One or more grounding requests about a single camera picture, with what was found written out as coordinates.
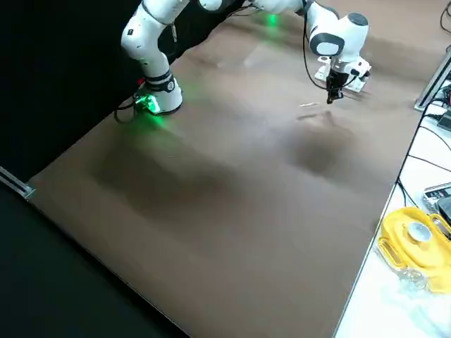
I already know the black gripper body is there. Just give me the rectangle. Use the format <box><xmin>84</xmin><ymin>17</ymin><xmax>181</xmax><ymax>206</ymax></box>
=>
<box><xmin>326</xmin><ymin>66</ymin><xmax>350</xmax><ymax>92</ymax></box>

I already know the white test tube rack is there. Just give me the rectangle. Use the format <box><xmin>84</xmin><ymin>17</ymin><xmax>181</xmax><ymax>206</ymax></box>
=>
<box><xmin>314</xmin><ymin>56</ymin><xmax>367</xmax><ymax>93</ymax></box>

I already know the small black box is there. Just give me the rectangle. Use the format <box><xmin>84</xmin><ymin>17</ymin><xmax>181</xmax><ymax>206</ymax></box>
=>
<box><xmin>436</xmin><ymin>111</ymin><xmax>451</xmax><ymax>132</ymax></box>

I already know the yellow plastic basin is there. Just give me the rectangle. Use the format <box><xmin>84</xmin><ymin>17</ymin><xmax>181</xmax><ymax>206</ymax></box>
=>
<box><xmin>377</xmin><ymin>206</ymin><xmax>451</xmax><ymax>294</ymax></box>

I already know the clear glass flask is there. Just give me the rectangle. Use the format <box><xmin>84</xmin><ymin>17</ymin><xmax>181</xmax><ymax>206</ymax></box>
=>
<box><xmin>397</xmin><ymin>266</ymin><xmax>429</xmax><ymax>292</ymax></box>

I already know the black cable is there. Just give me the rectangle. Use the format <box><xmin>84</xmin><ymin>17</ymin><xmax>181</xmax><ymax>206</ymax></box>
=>
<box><xmin>395</xmin><ymin>100</ymin><xmax>451</xmax><ymax>208</ymax></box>
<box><xmin>115</xmin><ymin>99</ymin><xmax>144</xmax><ymax>124</ymax></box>
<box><xmin>440</xmin><ymin>0</ymin><xmax>451</xmax><ymax>31</ymax></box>
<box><xmin>301</xmin><ymin>0</ymin><xmax>330</xmax><ymax>91</ymax></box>

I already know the aluminium frame post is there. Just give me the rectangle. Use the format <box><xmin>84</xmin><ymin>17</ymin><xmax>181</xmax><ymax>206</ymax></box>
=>
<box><xmin>414</xmin><ymin>45</ymin><xmax>451</xmax><ymax>112</ymax></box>

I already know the aluminium frame profile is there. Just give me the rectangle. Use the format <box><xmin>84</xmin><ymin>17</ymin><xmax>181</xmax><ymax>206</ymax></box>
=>
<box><xmin>0</xmin><ymin>165</ymin><xmax>37</xmax><ymax>201</ymax></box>

